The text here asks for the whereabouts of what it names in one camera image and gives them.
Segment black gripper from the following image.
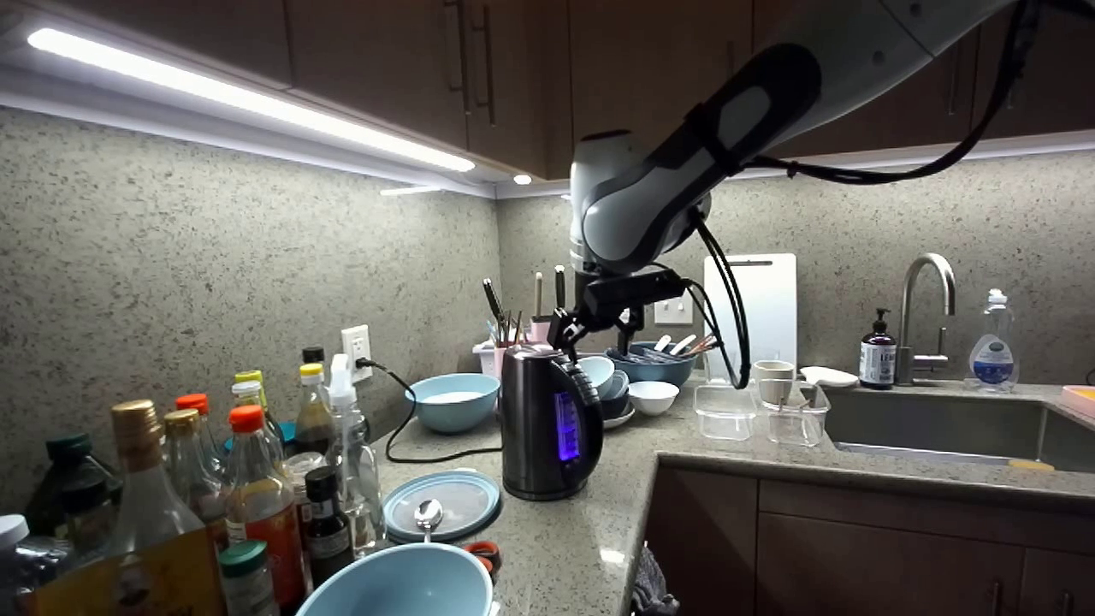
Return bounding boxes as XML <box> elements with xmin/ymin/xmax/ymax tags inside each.
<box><xmin>548</xmin><ymin>266</ymin><xmax>686</xmax><ymax>354</ymax></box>

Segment black electric kettle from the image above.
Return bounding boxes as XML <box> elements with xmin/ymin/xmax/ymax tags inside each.
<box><xmin>501</xmin><ymin>348</ymin><xmax>601</xmax><ymax>501</ymax></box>

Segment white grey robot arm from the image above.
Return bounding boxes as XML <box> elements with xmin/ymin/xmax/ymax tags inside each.
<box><xmin>552</xmin><ymin>0</ymin><xmax>1092</xmax><ymax>354</ymax></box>

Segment blue dish basin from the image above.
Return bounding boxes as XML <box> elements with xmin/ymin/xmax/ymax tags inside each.
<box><xmin>622</xmin><ymin>341</ymin><xmax>692</xmax><ymax>386</ymax></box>

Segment stacked bowls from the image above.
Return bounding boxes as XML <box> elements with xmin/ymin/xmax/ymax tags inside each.
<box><xmin>577</xmin><ymin>355</ymin><xmax>635</xmax><ymax>427</ymax></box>

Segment pink knife block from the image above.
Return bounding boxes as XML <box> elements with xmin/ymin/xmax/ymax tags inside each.
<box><xmin>471</xmin><ymin>318</ymin><xmax>548</xmax><ymax>381</ymax></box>

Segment small white bowl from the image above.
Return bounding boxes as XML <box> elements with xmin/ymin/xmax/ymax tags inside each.
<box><xmin>629</xmin><ymin>381</ymin><xmax>676</xmax><ymax>414</ymax></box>

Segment white cutting board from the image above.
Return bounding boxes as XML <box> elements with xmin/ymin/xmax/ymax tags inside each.
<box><xmin>700</xmin><ymin>253</ymin><xmax>799</xmax><ymax>377</ymax></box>

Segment clear glass container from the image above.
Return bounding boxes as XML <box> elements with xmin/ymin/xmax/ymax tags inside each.
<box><xmin>696</xmin><ymin>354</ymin><xmax>757</xmax><ymax>440</ymax></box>

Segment beige cup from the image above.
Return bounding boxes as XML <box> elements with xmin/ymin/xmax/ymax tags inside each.
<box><xmin>753</xmin><ymin>358</ymin><xmax>794</xmax><ymax>407</ymax></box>

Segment light blue bowl back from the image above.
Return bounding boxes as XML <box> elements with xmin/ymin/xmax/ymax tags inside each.
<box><xmin>410</xmin><ymin>372</ymin><xmax>501</xmax><ymax>435</ymax></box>

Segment light blue bowl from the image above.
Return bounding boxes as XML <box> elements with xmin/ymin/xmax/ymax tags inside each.
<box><xmin>298</xmin><ymin>543</ymin><xmax>495</xmax><ymax>616</ymax></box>
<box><xmin>410</xmin><ymin>372</ymin><xmax>501</xmax><ymax>435</ymax></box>

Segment dark soap dispenser bottle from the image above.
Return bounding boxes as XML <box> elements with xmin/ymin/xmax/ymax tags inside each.
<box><xmin>858</xmin><ymin>312</ymin><xmax>898</xmax><ymax>390</ymax></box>

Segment light blue plate with spoon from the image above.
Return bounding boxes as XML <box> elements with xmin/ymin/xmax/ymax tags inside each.
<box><xmin>384</xmin><ymin>469</ymin><xmax>503</xmax><ymax>543</ymax></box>

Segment white spray bottle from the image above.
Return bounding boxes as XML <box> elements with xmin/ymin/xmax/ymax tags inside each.
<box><xmin>329</xmin><ymin>354</ymin><xmax>384</xmax><ymax>553</ymax></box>

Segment chrome faucet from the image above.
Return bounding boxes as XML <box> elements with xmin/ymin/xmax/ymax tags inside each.
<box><xmin>898</xmin><ymin>253</ymin><xmax>957</xmax><ymax>382</ymax></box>

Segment yellow cap bottle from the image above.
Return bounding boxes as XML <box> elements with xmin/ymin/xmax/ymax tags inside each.
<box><xmin>298</xmin><ymin>363</ymin><xmax>331</xmax><ymax>452</ymax></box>

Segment light blue bowl front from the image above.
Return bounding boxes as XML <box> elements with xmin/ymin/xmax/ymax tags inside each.
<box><xmin>298</xmin><ymin>543</ymin><xmax>495</xmax><ymax>616</ymax></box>

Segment clear blue dish soap bottle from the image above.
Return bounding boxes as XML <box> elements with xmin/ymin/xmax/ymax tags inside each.
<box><xmin>970</xmin><ymin>286</ymin><xmax>1016</xmax><ymax>390</ymax></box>

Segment small dark sauce bottle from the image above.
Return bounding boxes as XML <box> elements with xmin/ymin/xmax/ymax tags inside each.
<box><xmin>306</xmin><ymin>464</ymin><xmax>353</xmax><ymax>587</ymax></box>

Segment orange cap sauce bottle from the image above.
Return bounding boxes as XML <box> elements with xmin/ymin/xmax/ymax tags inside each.
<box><xmin>226</xmin><ymin>405</ymin><xmax>306</xmax><ymax>616</ymax></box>

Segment amber oil bottle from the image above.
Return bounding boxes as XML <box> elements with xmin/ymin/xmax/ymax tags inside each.
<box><xmin>26</xmin><ymin>399</ymin><xmax>226</xmax><ymax>616</ymax></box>

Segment dark green cap bottle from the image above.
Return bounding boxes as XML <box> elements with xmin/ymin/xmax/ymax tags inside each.
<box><xmin>26</xmin><ymin>435</ymin><xmax>120</xmax><ymax>560</ymax></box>

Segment under cabinet light strip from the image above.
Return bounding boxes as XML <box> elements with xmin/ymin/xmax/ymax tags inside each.
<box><xmin>26</xmin><ymin>26</ymin><xmax>477</xmax><ymax>174</ymax></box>

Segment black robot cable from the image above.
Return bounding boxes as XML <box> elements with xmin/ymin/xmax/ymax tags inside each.
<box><xmin>681</xmin><ymin>0</ymin><xmax>1095</xmax><ymax>395</ymax></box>

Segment black kettle power cord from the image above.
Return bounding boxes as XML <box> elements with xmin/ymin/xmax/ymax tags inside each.
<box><xmin>353</xmin><ymin>355</ymin><xmax>505</xmax><ymax>469</ymax></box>

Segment white wall outlet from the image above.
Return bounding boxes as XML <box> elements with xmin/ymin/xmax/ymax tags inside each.
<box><xmin>342</xmin><ymin>324</ymin><xmax>373</xmax><ymax>382</ymax></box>

